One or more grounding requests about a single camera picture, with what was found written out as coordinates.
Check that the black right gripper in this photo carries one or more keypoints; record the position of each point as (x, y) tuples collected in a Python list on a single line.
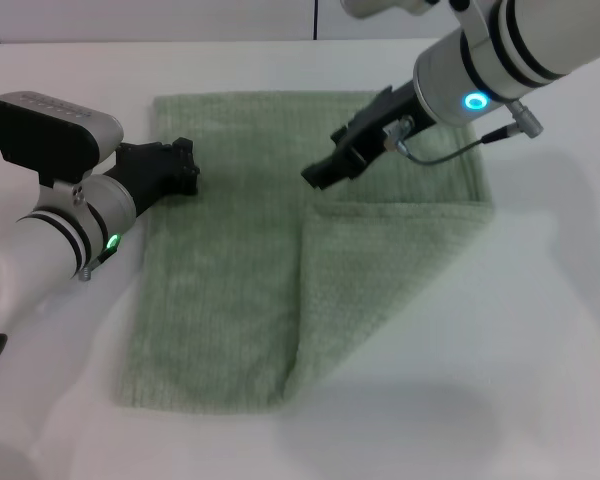
[(385, 115)]

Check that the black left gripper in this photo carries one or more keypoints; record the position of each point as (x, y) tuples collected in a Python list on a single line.
[(145, 170)]

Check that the green terry towel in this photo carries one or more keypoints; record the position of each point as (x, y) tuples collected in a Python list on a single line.
[(220, 280)]

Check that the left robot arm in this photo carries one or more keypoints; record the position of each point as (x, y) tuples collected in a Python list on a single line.
[(45, 240)]

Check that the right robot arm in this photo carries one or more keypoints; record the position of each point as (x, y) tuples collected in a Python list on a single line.
[(510, 45)]

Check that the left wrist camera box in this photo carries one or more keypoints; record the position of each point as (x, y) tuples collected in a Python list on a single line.
[(45, 135)]

